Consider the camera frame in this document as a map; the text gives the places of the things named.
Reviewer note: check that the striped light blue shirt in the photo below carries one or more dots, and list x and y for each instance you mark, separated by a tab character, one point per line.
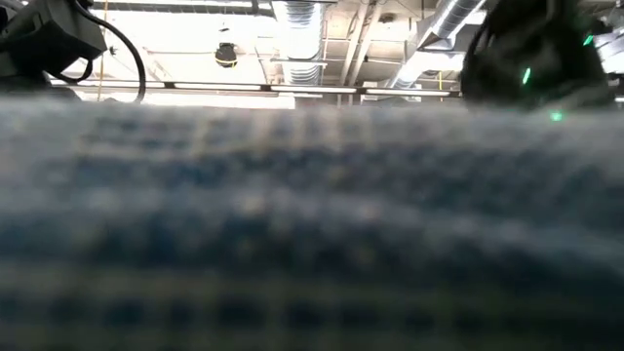
312	219

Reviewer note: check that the long ceiling light bar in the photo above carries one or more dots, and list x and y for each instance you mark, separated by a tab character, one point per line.
292	89

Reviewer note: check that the silver corrugated air duct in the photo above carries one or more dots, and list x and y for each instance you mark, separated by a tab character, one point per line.
300	44

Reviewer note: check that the silver spiral air duct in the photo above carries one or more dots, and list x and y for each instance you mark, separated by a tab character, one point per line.
439	34

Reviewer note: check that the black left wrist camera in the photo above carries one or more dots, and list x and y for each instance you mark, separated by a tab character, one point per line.
49	34

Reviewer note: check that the black ceiling dome camera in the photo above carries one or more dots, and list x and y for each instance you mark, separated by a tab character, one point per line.
225	54

